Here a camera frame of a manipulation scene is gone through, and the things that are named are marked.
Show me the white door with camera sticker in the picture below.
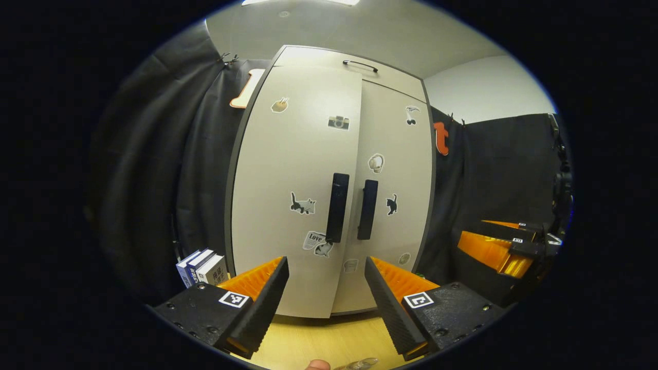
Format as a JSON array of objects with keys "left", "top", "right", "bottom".
[{"left": 230, "top": 64, "right": 363, "bottom": 319}]

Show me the white grey cabinet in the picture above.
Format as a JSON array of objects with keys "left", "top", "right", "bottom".
[{"left": 225, "top": 45, "right": 437, "bottom": 318}]

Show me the blue white book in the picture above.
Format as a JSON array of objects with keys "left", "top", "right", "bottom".
[
  {"left": 176, "top": 250, "right": 202, "bottom": 288},
  {"left": 185, "top": 249, "right": 215, "bottom": 286}
]

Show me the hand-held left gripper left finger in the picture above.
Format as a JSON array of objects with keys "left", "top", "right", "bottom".
[{"left": 153, "top": 256, "right": 290, "bottom": 359}]

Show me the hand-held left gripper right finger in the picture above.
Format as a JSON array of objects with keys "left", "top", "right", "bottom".
[{"left": 364, "top": 256, "right": 507, "bottom": 361}]

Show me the clear plastic bottle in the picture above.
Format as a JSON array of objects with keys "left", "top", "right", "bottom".
[{"left": 333, "top": 358, "right": 379, "bottom": 370}]

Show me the white cabinet drawer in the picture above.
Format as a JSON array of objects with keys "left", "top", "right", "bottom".
[{"left": 272, "top": 46, "right": 427, "bottom": 102}]

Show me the ceiling light panel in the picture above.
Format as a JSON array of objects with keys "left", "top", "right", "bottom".
[{"left": 242, "top": 0, "right": 360, "bottom": 7}]

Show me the white door with headphone sticker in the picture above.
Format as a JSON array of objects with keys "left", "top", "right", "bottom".
[{"left": 332, "top": 80, "right": 433, "bottom": 315}]

